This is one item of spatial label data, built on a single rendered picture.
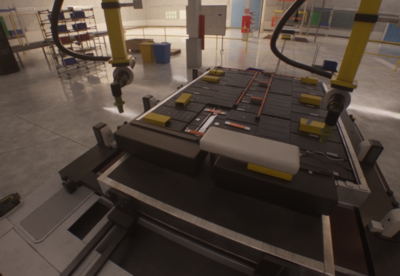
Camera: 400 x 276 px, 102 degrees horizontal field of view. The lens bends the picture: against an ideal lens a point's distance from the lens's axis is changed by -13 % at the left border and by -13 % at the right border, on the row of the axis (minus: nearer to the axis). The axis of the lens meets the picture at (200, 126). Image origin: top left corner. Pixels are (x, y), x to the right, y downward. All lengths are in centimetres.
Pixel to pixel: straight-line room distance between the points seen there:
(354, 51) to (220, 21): 854
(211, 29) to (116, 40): 852
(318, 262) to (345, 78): 57
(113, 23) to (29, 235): 92
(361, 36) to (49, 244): 131
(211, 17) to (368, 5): 864
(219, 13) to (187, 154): 859
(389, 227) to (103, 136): 142
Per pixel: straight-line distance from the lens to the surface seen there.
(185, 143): 80
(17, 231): 113
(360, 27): 73
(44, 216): 111
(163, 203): 74
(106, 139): 123
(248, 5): 1387
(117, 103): 71
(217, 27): 916
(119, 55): 81
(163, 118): 113
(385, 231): 103
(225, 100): 142
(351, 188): 98
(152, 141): 84
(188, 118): 118
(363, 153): 135
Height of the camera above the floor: 158
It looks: 32 degrees down
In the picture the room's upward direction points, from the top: straight up
